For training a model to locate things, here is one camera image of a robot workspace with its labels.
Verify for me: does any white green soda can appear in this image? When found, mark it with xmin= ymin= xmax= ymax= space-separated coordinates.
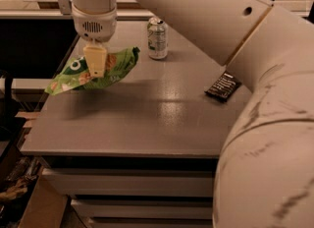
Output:
xmin=147 ymin=17 xmax=168 ymax=60

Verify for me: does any cardboard box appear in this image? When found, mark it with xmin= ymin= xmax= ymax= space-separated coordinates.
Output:
xmin=18 ymin=176 xmax=67 ymax=228

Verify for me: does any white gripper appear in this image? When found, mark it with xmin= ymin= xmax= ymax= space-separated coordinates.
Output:
xmin=72 ymin=5 xmax=117 ymax=78

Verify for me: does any dark brown snack packet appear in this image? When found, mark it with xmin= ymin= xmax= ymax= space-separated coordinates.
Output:
xmin=205 ymin=71 xmax=241 ymax=103

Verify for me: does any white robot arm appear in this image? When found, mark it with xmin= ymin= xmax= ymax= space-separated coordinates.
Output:
xmin=72 ymin=0 xmax=314 ymax=228

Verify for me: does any grey drawer cabinet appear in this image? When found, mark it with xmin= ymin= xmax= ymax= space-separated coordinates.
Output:
xmin=22 ymin=22 xmax=250 ymax=228

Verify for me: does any green rice chip bag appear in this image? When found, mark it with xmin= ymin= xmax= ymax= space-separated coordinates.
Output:
xmin=45 ymin=47 xmax=140 ymax=95

